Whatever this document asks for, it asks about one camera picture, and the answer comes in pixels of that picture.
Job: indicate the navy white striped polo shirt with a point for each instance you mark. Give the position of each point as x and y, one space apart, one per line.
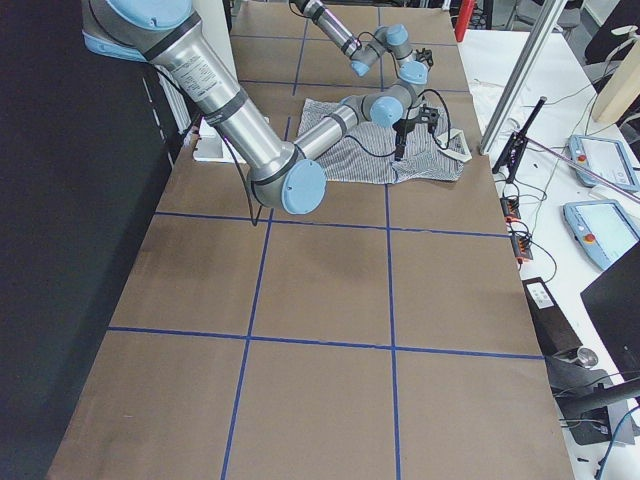
366 155

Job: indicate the far blue teach pendant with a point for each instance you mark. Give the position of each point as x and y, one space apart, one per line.
606 158

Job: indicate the orange black usb hub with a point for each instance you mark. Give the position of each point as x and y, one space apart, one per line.
521 245

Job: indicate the aluminium frame post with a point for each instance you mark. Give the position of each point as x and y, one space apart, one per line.
537 38

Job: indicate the blue teach pendant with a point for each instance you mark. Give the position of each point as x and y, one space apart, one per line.
602 228
606 158

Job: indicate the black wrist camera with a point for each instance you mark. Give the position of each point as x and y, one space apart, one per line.
424 56
429 115

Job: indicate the black camera stand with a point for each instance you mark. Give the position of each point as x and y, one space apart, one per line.
512 153

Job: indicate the red cylinder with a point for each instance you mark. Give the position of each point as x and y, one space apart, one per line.
464 16

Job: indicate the black monitor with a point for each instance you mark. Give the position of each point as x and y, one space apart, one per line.
612 304

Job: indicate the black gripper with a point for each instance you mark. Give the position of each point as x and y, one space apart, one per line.
403 126

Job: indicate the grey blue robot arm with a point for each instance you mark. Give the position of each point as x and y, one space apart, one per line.
282 174
411 63

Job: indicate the near blue teach pendant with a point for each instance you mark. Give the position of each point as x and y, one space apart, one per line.
602 228

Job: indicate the black box with label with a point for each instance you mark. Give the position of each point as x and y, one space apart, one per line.
553 331

